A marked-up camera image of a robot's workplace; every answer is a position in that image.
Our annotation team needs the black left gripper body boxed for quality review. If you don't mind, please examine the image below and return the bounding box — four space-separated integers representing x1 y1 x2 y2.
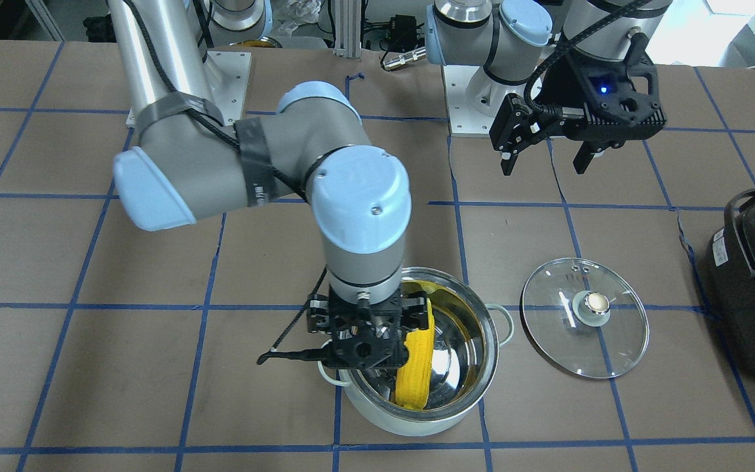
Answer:
525 29 667 146

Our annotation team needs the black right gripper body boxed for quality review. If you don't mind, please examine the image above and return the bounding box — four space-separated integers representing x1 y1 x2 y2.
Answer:
305 289 431 370

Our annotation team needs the yellow corn cob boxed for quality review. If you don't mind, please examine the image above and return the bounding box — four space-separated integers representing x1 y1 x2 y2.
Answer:
393 301 436 410

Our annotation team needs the glass pot lid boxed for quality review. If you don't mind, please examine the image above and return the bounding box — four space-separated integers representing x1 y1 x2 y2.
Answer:
520 258 650 380

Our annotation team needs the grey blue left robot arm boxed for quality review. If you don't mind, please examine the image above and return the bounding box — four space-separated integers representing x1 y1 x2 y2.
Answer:
425 1 670 176

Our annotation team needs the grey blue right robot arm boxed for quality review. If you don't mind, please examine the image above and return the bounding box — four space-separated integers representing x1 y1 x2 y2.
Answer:
109 1 433 370

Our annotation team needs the white electric cooking pot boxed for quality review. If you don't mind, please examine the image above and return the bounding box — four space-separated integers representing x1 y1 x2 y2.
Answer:
319 267 515 437

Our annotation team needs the silver metal connector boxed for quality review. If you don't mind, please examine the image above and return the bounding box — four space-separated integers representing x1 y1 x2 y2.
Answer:
380 46 427 71

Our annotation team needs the black power adapter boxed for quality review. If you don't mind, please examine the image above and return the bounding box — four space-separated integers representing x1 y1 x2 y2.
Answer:
385 14 419 52

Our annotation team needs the aluminium frame post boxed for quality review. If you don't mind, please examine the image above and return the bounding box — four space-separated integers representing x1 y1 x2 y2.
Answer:
329 0 364 60

